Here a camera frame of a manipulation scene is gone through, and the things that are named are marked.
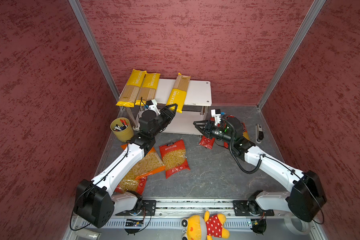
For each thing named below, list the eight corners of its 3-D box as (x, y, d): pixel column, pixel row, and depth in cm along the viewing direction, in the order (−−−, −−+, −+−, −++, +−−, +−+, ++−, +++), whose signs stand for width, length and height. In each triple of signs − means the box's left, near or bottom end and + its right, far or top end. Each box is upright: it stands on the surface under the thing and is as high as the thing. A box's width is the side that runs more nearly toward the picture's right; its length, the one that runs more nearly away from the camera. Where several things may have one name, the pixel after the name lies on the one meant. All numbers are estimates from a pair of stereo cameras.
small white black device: (255, 142, 101) (258, 139, 98) (255, 126, 110) (257, 123, 107) (261, 144, 101) (264, 141, 97) (260, 127, 110) (263, 124, 107)
